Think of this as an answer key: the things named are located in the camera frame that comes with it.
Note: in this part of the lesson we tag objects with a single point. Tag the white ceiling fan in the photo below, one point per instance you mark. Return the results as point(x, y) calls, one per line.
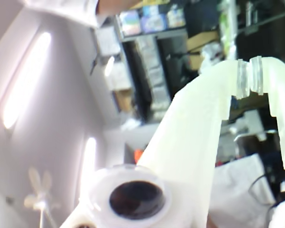
point(41, 199)

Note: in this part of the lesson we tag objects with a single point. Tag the long ceiling light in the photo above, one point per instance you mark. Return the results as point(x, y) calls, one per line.
point(89, 159)
point(109, 66)
point(26, 80)

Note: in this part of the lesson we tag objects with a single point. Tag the brown cardboard box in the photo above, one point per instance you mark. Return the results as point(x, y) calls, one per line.
point(202, 40)

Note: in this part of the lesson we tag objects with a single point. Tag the person's bare forearm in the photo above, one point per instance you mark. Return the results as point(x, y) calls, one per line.
point(114, 4)

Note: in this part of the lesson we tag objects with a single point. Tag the green patterned packet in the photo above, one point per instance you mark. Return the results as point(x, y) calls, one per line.
point(228, 28)

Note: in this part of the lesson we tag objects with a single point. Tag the white cloth cover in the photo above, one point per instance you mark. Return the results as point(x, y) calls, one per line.
point(237, 180)

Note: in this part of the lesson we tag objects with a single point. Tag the white plastic bag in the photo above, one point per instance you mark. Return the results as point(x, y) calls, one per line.
point(211, 57)

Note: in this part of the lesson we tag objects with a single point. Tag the shelf unit with boxes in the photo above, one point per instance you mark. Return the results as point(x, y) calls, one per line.
point(152, 23)

